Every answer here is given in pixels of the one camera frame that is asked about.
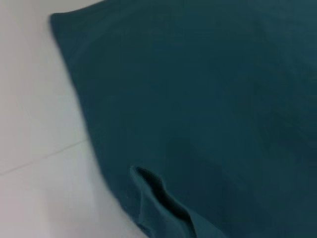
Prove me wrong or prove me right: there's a blue shirt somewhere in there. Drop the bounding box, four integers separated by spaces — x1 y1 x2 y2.
49 0 317 238

